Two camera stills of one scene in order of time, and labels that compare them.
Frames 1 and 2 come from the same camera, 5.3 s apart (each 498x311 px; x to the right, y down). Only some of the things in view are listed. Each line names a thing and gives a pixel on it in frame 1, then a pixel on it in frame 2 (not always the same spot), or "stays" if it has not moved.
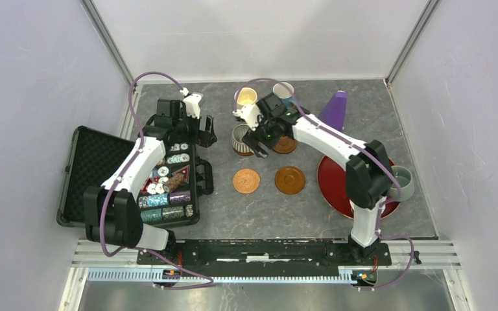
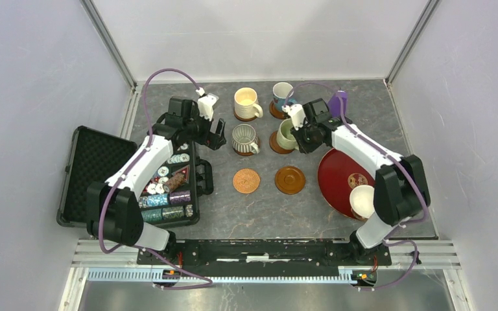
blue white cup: x=285 y=91 stays
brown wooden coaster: x=244 y=153 stays
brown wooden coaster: x=290 y=180 stays
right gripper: x=252 y=137 → x=297 y=132
